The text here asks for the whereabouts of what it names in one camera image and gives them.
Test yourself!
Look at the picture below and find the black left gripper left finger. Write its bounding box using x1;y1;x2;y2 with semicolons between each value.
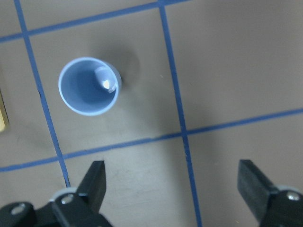
52;160;112;227

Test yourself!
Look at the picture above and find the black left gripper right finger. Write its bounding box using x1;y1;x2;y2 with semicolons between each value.
237;159;303;227

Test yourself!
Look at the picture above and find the wooden cup rack stand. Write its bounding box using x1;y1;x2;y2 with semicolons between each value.
0;92;9;132

